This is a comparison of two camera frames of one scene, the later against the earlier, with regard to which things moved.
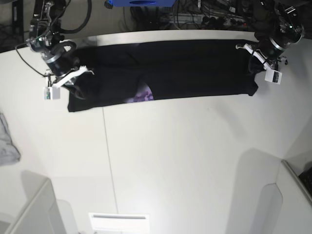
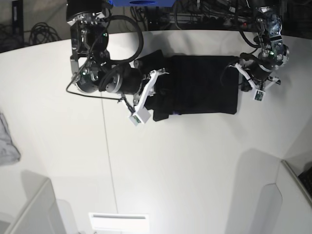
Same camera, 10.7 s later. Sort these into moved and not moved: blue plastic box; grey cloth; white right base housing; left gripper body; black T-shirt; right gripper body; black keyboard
Moved: left gripper body; right gripper body; black T-shirt
Not moved: white right base housing; grey cloth; blue plastic box; black keyboard
